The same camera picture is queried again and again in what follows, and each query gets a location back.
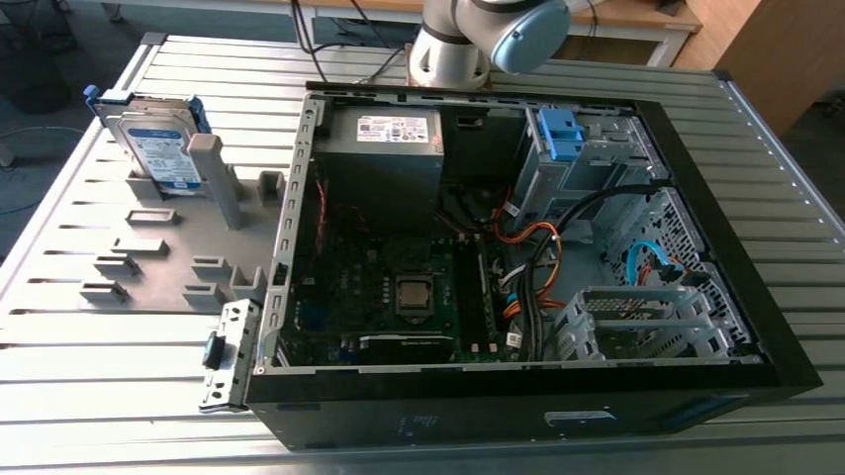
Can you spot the hard disk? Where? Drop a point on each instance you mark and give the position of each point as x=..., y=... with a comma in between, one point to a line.
x=165, y=153

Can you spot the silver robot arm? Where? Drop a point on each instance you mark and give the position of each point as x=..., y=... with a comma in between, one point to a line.
x=449, y=54

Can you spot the metal disk bay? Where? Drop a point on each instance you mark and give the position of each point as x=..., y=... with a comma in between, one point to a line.
x=660, y=322

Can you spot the silver CPU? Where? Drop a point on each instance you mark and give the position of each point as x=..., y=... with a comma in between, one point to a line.
x=414, y=295

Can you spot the grey power supply unit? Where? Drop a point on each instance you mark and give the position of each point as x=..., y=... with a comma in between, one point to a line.
x=384, y=188

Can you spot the RAM stick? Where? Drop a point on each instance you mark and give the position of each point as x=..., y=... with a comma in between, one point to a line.
x=488, y=297

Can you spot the green motherboard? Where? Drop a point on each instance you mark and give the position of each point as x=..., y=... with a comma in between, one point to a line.
x=344, y=297

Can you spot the black graphics card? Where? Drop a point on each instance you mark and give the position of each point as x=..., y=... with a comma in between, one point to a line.
x=406, y=344

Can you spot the metal optical drive cage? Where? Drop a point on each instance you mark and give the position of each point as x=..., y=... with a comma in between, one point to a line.
x=581, y=178

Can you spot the blue drive bay latch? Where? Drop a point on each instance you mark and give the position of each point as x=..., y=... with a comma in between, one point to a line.
x=567, y=148
x=559, y=121

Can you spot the black open PC case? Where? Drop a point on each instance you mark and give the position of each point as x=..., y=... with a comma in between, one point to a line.
x=462, y=410

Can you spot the grey parts rack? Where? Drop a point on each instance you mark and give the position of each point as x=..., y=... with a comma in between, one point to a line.
x=178, y=247

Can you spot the brown wooden cabinet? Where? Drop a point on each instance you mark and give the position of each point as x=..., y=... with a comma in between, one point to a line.
x=779, y=49

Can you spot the black mesh bin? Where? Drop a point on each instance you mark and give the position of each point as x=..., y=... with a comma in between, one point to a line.
x=39, y=74

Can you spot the metal slot cover bracket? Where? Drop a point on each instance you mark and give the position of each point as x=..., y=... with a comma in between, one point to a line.
x=231, y=346

